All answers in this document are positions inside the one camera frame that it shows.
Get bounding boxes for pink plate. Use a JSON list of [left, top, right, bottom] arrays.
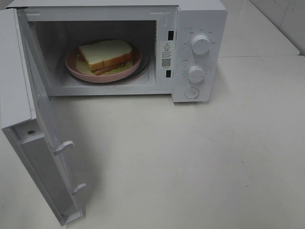
[[65, 42, 142, 83]]

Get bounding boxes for toast sandwich with ham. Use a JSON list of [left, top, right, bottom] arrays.
[[76, 40, 133, 76]]

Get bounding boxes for white microwave oven body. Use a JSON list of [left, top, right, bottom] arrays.
[[9, 0, 227, 102]]

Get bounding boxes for white warning label sticker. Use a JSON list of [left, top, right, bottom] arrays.
[[160, 41, 175, 69]]

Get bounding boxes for lower white timer knob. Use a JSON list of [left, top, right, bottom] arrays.
[[187, 65, 205, 83]]

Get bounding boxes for glass microwave turntable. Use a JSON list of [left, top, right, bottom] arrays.
[[69, 45, 151, 84]]

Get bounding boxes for round white door button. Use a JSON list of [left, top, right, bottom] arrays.
[[185, 88, 200, 99]]

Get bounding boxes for upper white power knob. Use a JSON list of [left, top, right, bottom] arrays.
[[191, 34, 211, 55]]

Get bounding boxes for white microwave door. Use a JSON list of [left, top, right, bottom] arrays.
[[0, 8, 84, 225]]

